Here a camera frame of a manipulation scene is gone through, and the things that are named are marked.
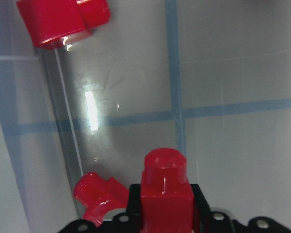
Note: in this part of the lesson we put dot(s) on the red block with round stud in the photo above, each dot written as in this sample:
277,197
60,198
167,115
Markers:
166,196

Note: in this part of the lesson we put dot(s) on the clear plastic storage box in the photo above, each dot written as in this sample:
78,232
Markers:
211,78

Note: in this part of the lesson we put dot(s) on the red block lower middle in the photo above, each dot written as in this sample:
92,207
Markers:
99,196

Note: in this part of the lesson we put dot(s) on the red block upper left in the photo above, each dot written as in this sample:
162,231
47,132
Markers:
52,24

